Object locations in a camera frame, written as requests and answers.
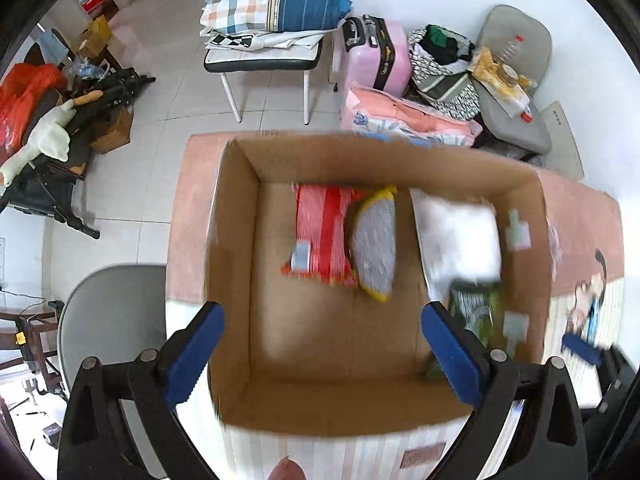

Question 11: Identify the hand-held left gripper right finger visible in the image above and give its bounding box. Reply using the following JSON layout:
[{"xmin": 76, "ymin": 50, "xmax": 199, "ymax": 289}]
[{"xmin": 421, "ymin": 301, "xmax": 588, "ymax": 480}]

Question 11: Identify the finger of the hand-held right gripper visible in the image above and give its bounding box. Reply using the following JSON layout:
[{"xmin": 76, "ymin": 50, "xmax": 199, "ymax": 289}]
[{"xmin": 561, "ymin": 332, "xmax": 608, "ymax": 367}]

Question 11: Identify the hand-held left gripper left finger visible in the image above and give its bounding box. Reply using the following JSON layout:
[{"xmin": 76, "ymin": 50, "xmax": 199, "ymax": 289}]
[{"xmin": 57, "ymin": 301, "xmax": 226, "ymax": 480}]

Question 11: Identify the green patterned packet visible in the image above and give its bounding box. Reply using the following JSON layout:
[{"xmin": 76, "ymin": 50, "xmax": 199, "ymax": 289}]
[{"xmin": 425, "ymin": 280, "xmax": 507, "ymax": 381}]

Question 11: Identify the white soft packet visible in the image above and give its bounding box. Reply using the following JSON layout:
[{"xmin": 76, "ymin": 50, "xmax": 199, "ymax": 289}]
[{"xmin": 409, "ymin": 187, "xmax": 504, "ymax": 302}]

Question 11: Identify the grey round chair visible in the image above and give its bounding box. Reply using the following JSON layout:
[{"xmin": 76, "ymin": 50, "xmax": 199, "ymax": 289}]
[{"xmin": 56, "ymin": 262, "xmax": 169, "ymax": 480}]

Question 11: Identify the grey and yellow sponge pad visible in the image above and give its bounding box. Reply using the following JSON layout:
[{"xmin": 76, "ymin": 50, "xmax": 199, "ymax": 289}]
[{"xmin": 348, "ymin": 186, "xmax": 399, "ymax": 303}]

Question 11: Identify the dark wooden stool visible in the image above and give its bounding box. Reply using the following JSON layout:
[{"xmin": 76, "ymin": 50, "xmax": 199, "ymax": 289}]
[{"xmin": 0, "ymin": 300, "xmax": 67, "ymax": 397}]

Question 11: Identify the red mesh packet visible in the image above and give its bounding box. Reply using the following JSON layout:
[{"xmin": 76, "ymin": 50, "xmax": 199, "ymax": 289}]
[{"xmin": 281, "ymin": 183, "xmax": 368, "ymax": 288}]

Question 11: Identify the grey padded chair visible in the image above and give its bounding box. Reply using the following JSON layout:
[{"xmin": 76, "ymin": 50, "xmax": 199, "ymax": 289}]
[{"xmin": 469, "ymin": 4, "xmax": 554, "ymax": 157}]

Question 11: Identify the small brown cardboard box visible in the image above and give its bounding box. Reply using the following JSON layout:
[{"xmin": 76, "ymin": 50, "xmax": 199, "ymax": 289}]
[{"xmin": 89, "ymin": 106, "xmax": 136, "ymax": 156}]

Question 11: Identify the pink bedding bag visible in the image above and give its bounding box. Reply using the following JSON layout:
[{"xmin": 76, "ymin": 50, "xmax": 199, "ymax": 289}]
[{"xmin": 340, "ymin": 81, "xmax": 484, "ymax": 149}]

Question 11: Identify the white plush toy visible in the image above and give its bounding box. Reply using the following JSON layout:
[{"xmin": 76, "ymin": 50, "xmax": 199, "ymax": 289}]
[{"xmin": 0, "ymin": 99, "xmax": 77, "ymax": 186}]

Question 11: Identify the patterned tote bag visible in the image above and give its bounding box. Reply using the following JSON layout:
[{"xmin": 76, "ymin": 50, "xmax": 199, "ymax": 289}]
[{"xmin": 406, "ymin": 24, "xmax": 482, "ymax": 122}]

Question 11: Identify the yellow snack packet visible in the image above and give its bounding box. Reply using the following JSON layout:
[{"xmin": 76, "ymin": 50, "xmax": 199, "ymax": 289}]
[{"xmin": 469, "ymin": 47, "xmax": 540, "ymax": 107}]

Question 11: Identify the black and white chair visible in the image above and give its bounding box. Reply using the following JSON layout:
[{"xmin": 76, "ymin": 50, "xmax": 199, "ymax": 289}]
[{"xmin": 202, "ymin": 35, "xmax": 324, "ymax": 126}]

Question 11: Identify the clear plastic bottle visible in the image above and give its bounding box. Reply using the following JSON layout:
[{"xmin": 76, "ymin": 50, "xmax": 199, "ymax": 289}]
[{"xmin": 495, "ymin": 34, "xmax": 524, "ymax": 67}]

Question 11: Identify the red plastic bag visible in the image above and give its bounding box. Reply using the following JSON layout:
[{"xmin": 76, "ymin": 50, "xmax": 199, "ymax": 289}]
[{"xmin": 0, "ymin": 62, "xmax": 67, "ymax": 162}]

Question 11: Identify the pink suitcase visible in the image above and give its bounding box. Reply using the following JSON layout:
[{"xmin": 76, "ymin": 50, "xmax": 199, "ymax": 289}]
[{"xmin": 340, "ymin": 15, "xmax": 409, "ymax": 97}]

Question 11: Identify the white folded cloth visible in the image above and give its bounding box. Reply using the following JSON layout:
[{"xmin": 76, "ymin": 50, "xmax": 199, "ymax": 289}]
[{"xmin": 200, "ymin": 29, "xmax": 328, "ymax": 52}]

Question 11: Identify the yellow paper bag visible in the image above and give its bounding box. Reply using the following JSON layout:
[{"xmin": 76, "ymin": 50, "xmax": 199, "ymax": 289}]
[{"xmin": 76, "ymin": 14, "xmax": 114, "ymax": 59}]

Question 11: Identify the black folding frame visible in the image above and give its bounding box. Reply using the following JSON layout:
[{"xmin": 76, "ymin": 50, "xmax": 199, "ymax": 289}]
[{"xmin": 0, "ymin": 66, "xmax": 157, "ymax": 241}]

